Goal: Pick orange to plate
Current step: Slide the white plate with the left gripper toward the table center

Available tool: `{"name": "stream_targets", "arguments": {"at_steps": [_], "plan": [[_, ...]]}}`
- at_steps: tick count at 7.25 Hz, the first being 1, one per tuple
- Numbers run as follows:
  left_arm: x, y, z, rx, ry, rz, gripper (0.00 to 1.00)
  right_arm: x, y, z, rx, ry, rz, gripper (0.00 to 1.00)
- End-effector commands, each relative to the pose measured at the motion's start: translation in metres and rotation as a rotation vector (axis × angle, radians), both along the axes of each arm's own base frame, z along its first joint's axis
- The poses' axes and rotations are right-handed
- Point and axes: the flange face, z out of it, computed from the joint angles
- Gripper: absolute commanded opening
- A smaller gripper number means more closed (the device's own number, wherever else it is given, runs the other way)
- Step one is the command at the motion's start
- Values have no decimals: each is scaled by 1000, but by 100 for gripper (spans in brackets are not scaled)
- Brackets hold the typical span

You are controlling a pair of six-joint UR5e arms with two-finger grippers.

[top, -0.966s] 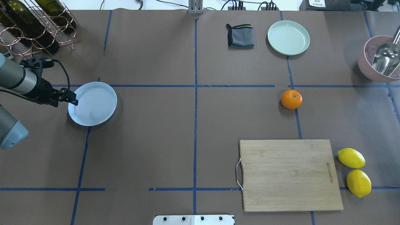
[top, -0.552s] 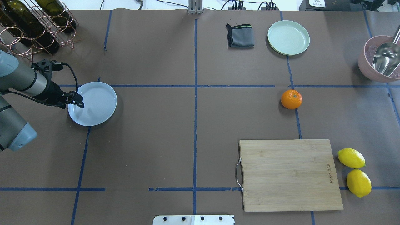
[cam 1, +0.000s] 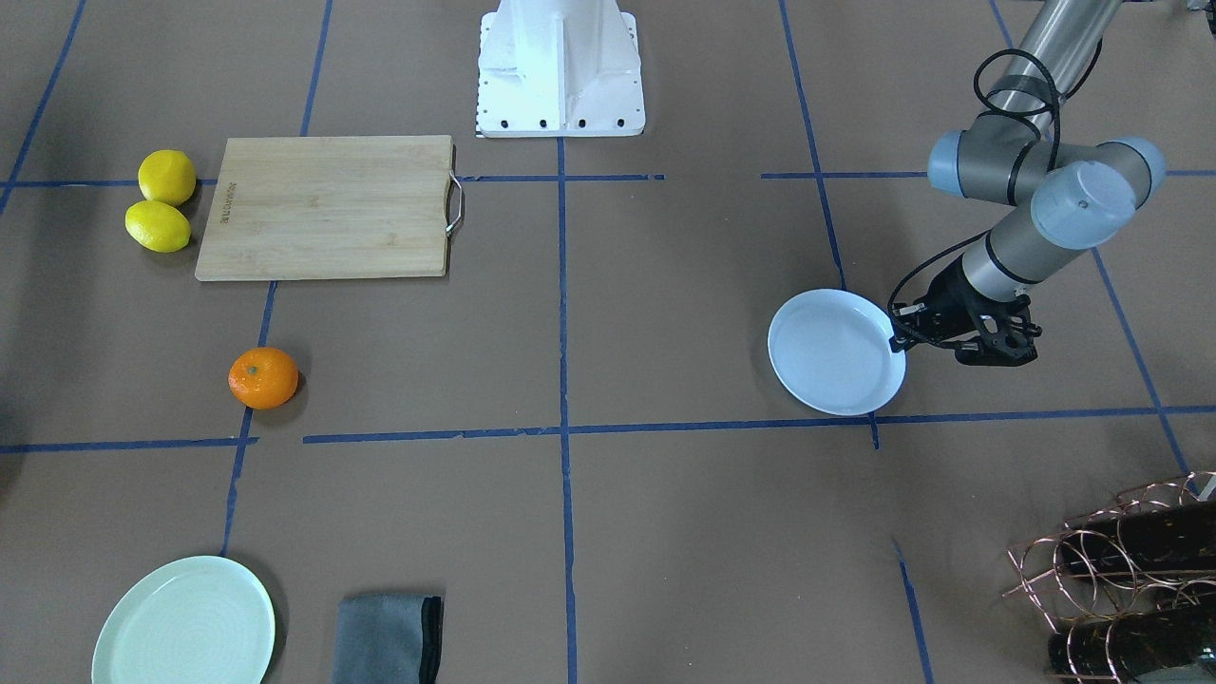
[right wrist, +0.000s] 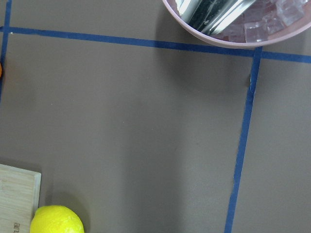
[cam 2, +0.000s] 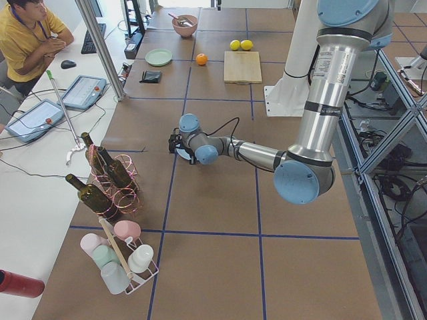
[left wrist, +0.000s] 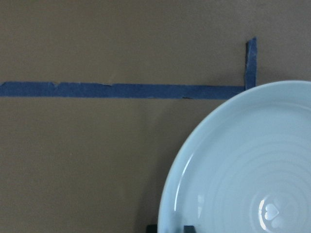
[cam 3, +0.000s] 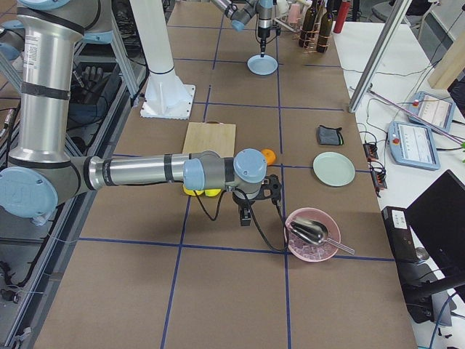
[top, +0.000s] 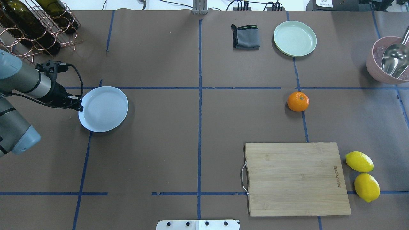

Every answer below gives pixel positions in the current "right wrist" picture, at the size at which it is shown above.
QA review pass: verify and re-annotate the metal scoop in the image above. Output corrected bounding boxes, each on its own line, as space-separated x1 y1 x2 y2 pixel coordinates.
173 0 255 36

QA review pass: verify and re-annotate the pink bowl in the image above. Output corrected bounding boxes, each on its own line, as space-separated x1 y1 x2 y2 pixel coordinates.
163 0 311 49

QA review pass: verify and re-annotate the right yellow lemon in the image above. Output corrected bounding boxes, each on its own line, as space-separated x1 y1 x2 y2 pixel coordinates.
30 205 85 233

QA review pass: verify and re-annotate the bamboo cutting board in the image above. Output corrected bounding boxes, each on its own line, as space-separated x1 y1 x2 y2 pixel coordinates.
0 164 41 233

